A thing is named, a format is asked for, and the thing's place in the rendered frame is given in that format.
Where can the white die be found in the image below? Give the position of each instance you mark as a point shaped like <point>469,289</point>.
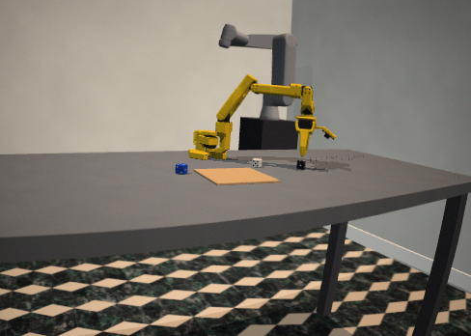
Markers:
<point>256,162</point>

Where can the orange mat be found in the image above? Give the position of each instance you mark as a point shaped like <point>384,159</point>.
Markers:
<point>231,176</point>

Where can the blue die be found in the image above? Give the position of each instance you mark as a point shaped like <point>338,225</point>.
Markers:
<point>181,168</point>

